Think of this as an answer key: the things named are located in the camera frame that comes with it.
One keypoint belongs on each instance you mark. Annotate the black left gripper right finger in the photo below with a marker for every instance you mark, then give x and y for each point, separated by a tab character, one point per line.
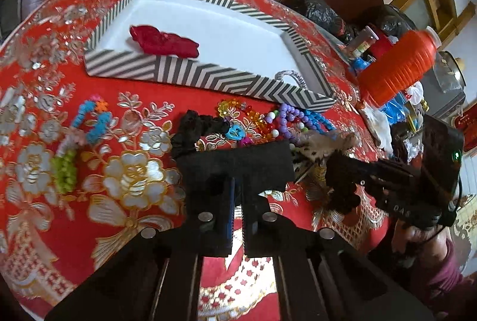
319	276

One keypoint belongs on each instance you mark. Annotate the black plastic bag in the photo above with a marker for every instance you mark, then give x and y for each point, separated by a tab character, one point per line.
324	16

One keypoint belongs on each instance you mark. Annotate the red satin bow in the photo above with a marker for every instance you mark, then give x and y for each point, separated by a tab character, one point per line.
154	42

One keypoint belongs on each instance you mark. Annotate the right hand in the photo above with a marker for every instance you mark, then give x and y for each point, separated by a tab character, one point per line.
431	244

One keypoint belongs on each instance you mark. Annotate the red floral tablecloth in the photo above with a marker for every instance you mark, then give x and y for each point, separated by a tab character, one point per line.
85	161

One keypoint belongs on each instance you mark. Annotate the black scrunchie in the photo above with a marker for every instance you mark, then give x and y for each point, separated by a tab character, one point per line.
193	126

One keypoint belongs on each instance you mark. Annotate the striped white tray box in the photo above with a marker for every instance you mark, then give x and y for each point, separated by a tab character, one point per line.
242	51

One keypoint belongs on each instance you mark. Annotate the white cotton glove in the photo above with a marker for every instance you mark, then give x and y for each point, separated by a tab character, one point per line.
378	126

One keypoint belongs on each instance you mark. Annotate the leopard print ribbon bow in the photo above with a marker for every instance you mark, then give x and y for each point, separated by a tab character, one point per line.
312	148

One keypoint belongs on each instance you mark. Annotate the clear plastic jar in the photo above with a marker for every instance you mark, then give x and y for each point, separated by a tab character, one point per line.
360	44

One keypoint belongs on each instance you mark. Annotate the orange ribbed plastic container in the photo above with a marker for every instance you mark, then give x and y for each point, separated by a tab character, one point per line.
399	68

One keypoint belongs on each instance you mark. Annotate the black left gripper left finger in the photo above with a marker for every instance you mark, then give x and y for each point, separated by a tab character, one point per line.
157	274

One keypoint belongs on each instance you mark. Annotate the blue plastic package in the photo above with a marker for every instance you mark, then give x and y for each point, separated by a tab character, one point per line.
395	109

